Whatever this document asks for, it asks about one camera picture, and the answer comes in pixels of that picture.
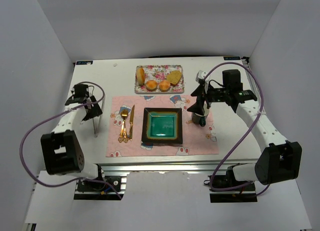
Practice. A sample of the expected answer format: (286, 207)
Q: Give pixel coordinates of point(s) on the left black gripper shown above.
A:
(88, 106)

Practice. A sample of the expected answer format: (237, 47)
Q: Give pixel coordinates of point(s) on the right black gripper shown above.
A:
(200, 96)

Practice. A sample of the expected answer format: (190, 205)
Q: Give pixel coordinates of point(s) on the silver metal tongs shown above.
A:
(101, 101)

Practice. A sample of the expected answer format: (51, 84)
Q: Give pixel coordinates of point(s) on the orange donut bread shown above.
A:
(140, 76)

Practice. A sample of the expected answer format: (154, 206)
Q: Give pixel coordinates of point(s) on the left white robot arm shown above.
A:
(61, 149)

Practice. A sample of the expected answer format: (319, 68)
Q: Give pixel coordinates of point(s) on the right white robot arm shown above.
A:
(279, 160)

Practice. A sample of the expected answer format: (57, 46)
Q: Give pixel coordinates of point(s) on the brown bread slice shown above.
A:
(174, 77)

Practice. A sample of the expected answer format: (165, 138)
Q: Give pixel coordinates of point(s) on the dark green mug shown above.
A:
(200, 119)

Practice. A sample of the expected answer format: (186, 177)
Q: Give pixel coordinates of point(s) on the gold fork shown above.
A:
(123, 134)

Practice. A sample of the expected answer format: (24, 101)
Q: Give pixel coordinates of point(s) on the round bun right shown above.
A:
(164, 85)

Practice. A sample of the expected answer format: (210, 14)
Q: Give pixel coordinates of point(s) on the round bun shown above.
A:
(164, 85)
(151, 85)

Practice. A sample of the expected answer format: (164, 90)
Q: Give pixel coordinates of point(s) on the gold knife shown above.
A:
(131, 122)

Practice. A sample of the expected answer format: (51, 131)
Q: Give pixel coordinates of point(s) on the pink cartoon placemat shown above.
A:
(197, 140)

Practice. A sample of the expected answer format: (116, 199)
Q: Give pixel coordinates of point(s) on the floral rectangular tray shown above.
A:
(159, 73)

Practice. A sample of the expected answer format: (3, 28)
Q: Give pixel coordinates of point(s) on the black teal square plate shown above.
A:
(162, 126)

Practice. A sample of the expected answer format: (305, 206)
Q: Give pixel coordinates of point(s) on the round bun left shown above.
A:
(151, 85)

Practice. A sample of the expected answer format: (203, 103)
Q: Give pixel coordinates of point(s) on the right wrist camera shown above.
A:
(200, 75)

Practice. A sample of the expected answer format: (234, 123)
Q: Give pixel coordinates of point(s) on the aluminium table frame rail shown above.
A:
(185, 163)

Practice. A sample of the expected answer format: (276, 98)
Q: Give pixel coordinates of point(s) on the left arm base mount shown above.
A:
(93, 191)

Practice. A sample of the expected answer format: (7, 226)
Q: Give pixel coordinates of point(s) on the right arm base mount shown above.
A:
(229, 190)

